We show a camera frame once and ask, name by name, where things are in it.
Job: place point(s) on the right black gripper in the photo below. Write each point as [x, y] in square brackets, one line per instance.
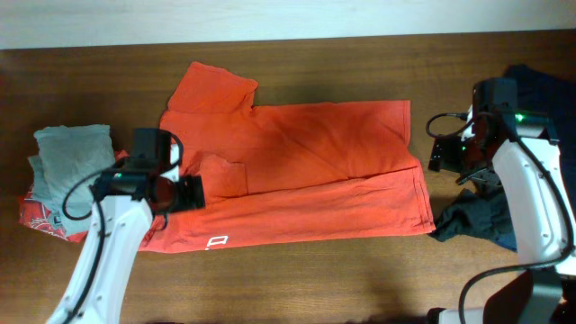
[443, 157]

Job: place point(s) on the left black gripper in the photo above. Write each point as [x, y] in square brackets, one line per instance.
[193, 193]

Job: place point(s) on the red soccer t-shirt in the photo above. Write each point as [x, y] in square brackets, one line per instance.
[289, 173]

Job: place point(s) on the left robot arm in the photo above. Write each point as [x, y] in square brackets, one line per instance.
[127, 197]

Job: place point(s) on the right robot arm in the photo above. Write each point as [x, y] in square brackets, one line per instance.
[516, 150]

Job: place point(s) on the dark navy garment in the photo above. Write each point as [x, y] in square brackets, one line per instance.
[486, 215]

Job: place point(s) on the folded grey t-shirt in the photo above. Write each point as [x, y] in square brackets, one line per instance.
[91, 137]

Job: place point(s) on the folded red printed t-shirt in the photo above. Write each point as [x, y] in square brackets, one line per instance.
[38, 218]

